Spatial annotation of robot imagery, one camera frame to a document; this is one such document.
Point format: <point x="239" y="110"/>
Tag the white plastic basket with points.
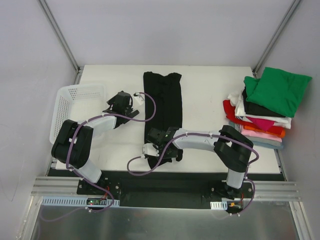
<point x="77" y="103"/>

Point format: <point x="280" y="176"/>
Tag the orange folded t-shirt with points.
<point x="278" y="131"/>

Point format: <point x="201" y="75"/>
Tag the left aluminium corner post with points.
<point x="62" y="40"/>

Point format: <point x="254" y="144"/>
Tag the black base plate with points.
<point x="177" y="190"/>

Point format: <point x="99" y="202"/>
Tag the black graphic t-shirt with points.
<point x="166" y="93"/>

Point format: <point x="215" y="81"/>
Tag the black folded t-shirt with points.
<point x="257" y="110"/>

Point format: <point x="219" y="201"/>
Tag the right slotted cable duct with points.
<point x="219" y="205"/>

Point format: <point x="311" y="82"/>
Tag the magenta folded t-shirt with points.
<point x="263" y="124"/>

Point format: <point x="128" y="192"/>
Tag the right aluminium corner post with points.
<point x="293" y="7"/>

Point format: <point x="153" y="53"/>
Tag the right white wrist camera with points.
<point x="148" y="150"/>

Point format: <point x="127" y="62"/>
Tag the white folded t-shirt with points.
<point x="237" y="100"/>

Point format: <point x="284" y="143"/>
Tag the grey folded t-shirt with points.
<point x="266" y="143"/>

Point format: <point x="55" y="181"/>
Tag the green folded t-shirt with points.
<point x="277" y="90"/>

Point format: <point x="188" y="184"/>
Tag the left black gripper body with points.
<point x="128" y="111"/>

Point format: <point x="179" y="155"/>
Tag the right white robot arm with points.
<point x="232" y="148"/>

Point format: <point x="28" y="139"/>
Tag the slotted cable duct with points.
<point x="219" y="205"/>
<point x="79" y="202"/>

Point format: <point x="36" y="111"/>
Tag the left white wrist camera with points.
<point x="138" y="100"/>

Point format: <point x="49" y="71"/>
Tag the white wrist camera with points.
<point x="138" y="100"/>
<point x="148" y="150"/>

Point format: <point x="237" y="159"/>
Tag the light blue folded t-shirt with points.
<point x="237" y="127"/>

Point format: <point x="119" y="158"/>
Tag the aluminium rail frame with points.
<point x="65" y="184"/>

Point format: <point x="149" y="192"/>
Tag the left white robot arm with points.
<point x="73" y="143"/>

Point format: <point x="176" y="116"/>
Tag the left slotted cable duct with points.
<point x="79" y="202"/>

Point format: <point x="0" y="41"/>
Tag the aluminium corner post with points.
<point x="62" y="40"/>
<point x="293" y="7"/>

